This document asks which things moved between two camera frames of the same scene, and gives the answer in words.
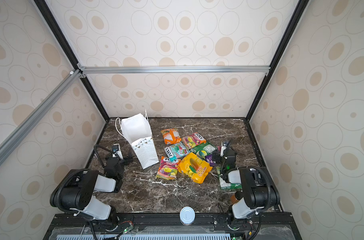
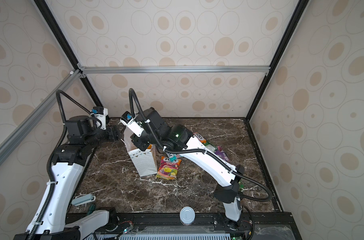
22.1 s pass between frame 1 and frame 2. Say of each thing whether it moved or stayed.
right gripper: moved
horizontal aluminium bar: stayed
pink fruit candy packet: stayed
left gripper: moved
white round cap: stayed
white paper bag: moved
